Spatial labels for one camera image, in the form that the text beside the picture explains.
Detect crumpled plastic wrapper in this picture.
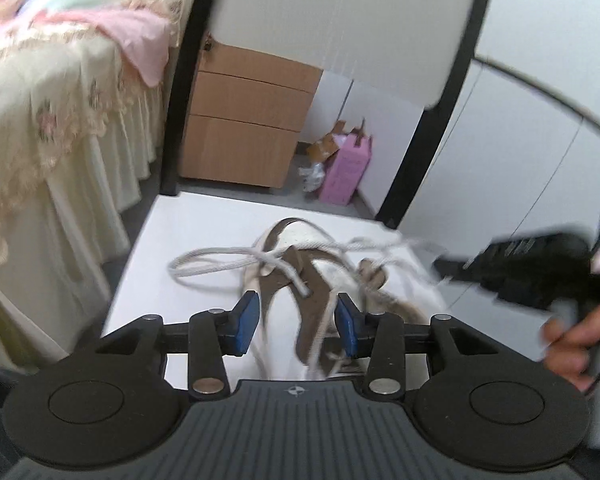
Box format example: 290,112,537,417
298,162,326,193

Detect wooden drawer cabinet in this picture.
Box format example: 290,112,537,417
180,37,323,188

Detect white brown sneaker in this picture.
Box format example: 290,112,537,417
244,218,448,380

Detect bed with floral cover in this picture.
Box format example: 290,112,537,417
0,0,193,372

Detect white shoelace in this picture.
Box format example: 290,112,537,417
166,234,446,297

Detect right hand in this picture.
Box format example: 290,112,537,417
541,306,600,391

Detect pink blanket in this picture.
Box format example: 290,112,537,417
0,0,171,87

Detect white black chair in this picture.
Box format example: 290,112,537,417
101,0,502,391

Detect brown cardboard box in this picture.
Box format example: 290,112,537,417
306,119,366,164

